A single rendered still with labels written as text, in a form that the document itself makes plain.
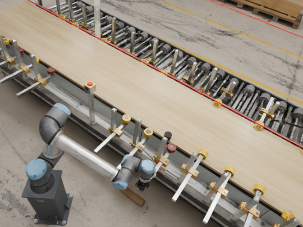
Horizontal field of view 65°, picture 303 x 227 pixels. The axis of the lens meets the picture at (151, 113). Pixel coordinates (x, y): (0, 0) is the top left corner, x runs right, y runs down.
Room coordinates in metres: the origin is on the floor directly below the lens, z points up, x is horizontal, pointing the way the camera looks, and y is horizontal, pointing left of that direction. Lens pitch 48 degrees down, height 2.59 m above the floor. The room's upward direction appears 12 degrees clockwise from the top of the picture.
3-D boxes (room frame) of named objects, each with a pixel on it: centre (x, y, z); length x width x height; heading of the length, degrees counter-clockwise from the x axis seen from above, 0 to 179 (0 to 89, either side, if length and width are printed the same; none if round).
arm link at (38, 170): (0.78, 0.77, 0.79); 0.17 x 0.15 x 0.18; 170
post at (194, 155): (0.98, -0.36, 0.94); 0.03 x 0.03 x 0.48; 65
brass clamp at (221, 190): (0.86, -0.61, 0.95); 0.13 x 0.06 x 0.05; 65
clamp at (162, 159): (1.08, -0.16, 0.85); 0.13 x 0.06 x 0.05; 65
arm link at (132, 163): (0.81, 0.07, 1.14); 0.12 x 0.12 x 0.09; 80
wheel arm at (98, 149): (1.23, 0.30, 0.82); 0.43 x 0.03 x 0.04; 155
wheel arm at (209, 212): (0.83, -0.61, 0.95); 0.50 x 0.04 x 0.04; 155
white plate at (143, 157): (1.08, -0.10, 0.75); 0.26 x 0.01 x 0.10; 65
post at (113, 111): (1.30, 0.31, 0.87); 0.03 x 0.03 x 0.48; 65
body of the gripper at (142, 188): (0.79, -0.04, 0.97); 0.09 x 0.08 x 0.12; 154
